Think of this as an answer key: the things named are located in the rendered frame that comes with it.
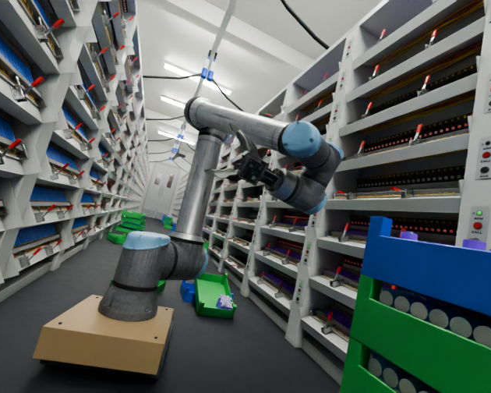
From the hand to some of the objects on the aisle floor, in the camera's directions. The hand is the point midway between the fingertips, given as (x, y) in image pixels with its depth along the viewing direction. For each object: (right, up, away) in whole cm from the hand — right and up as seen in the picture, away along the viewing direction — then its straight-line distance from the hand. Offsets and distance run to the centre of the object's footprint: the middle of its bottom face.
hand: (215, 146), depth 70 cm
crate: (-18, -79, +89) cm, 120 cm away
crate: (-12, -74, +77) cm, 107 cm away
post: (+39, -89, +57) cm, 113 cm away
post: (+64, -87, -9) cm, 108 cm away
